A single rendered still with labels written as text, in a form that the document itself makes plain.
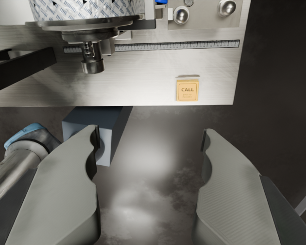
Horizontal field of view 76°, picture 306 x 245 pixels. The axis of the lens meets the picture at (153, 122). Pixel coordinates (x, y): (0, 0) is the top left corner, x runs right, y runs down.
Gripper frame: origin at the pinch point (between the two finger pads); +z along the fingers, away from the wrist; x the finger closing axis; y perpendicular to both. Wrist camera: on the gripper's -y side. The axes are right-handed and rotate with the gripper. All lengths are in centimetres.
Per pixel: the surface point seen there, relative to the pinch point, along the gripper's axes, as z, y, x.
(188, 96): 50, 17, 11
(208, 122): 142, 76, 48
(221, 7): 36.2, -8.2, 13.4
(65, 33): 15.2, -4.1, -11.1
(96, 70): 23.8, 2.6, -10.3
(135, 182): 148, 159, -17
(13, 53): 53, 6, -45
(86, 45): 19.0, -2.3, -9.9
